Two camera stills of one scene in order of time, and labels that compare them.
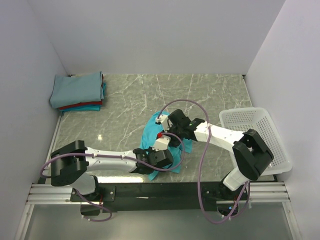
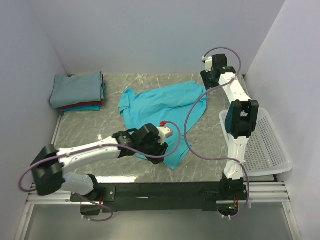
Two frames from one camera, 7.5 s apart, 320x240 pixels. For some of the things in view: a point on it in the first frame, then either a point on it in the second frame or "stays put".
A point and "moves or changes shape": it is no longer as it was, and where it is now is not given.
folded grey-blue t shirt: x=76 y=88 stays put
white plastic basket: x=243 y=119 stays put
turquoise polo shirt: x=148 y=136 moves or changes shape
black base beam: x=157 y=196 stays put
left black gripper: x=151 y=150 to x=160 y=149
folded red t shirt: x=84 y=103 stays put
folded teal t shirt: x=87 y=108 stays put
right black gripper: x=173 y=143 to x=207 y=84
